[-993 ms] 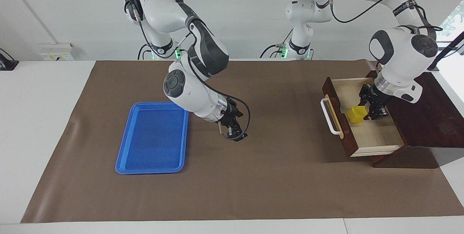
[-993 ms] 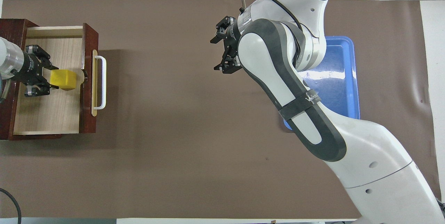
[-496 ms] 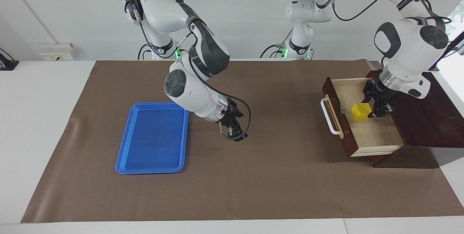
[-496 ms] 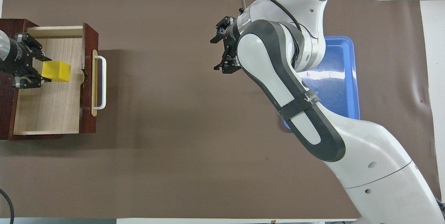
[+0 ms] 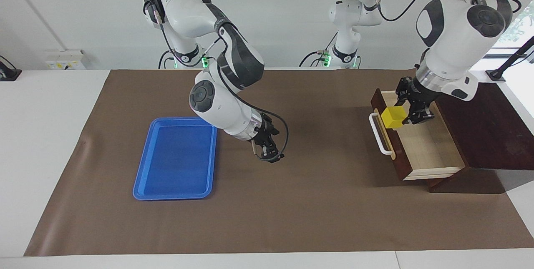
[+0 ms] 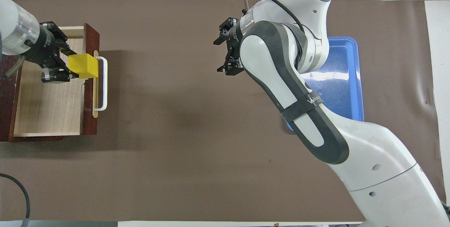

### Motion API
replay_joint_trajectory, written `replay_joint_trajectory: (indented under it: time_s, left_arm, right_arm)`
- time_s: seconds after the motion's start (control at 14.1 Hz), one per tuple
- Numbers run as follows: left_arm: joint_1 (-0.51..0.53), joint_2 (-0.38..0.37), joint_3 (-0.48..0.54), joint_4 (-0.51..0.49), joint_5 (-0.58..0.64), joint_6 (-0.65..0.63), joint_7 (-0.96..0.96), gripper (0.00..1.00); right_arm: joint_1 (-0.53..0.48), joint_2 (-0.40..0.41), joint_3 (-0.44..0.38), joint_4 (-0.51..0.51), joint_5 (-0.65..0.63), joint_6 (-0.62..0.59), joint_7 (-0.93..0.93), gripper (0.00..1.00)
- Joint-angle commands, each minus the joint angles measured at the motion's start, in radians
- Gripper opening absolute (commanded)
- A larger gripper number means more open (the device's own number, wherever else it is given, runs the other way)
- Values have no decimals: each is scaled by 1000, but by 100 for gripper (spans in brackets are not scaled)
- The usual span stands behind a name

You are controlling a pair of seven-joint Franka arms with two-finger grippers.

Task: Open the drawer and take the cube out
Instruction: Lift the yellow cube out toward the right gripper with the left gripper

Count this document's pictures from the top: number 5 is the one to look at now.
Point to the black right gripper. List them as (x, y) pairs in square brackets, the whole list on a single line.
[(263, 129)]

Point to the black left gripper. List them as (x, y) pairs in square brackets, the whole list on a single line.
[(421, 94)]

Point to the yellow cube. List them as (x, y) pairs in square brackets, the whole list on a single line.
[(394, 118)]

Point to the wooden drawer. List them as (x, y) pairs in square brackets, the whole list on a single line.
[(425, 148)]

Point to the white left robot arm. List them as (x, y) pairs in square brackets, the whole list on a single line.
[(454, 48)]

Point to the brown table mat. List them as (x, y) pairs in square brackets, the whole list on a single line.
[(313, 210)]

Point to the dark wooden cabinet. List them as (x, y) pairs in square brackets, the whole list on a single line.
[(492, 135)]

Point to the blue plastic tray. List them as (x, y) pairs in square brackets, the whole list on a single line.
[(175, 160)]

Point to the black angled stand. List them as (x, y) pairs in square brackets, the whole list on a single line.
[(496, 74)]

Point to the bright window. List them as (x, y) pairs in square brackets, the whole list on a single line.
[(523, 31)]

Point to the white wall socket box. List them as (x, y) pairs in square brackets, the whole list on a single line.
[(62, 59)]

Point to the black desk mount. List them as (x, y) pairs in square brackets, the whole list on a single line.
[(8, 74)]

